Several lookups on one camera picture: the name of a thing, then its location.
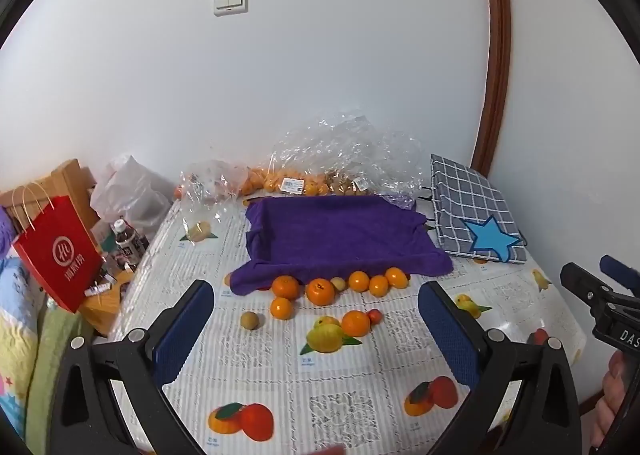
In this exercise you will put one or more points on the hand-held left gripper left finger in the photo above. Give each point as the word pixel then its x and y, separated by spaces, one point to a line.
pixel 182 330

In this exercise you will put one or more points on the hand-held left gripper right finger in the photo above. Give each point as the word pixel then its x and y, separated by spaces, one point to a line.
pixel 447 330

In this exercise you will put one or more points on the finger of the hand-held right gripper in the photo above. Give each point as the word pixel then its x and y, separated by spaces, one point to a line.
pixel 582 282
pixel 620 270

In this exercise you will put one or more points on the brown-green round fruit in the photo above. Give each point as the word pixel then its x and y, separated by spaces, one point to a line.
pixel 249 320

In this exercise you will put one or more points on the medium orange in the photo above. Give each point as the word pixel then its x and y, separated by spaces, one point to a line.
pixel 280 308

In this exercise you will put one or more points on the large orange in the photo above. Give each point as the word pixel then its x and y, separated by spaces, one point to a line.
pixel 355 323
pixel 285 287
pixel 320 291

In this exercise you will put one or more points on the person's right hand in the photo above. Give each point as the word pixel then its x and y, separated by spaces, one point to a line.
pixel 610 395

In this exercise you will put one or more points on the wooden nightstand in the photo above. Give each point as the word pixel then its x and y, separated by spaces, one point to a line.
pixel 102 307

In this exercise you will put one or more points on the white tube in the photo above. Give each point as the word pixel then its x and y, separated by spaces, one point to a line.
pixel 96 290

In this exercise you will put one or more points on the clear drink bottle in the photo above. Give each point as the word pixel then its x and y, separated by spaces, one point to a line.
pixel 126 240

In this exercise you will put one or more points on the pale yellow round fruit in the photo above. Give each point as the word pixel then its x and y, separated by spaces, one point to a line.
pixel 339 283

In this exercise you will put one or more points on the grey checked bag blue star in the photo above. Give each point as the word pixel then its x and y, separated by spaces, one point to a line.
pixel 465 205

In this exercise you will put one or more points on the empty clear plastic bag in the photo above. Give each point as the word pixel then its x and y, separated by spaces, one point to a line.
pixel 210 190

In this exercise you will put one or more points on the purple towel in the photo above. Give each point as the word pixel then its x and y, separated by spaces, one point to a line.
pixel 340 235

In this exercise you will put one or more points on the red paper bag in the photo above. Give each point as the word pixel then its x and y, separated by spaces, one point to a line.
pixel 60 255

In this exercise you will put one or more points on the white plastic bag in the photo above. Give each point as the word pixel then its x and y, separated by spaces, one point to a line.
pixel 130 195

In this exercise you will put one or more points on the colourful quilt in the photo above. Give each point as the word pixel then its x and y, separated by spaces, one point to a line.
pixel 30 335

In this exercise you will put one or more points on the clear plastic bag of oranges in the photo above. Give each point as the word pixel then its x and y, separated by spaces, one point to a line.
pixel 280 175

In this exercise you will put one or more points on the clear plastic bag of longans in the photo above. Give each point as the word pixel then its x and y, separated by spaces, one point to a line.
pixel 370 150

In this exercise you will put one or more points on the purple cloth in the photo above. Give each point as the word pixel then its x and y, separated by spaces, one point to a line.
pixel 6 235

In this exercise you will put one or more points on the brown wooden door frame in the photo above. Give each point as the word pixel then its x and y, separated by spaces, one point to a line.
pixel 495 60

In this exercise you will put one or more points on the white light switch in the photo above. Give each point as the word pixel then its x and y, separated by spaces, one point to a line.
pixel 230 0

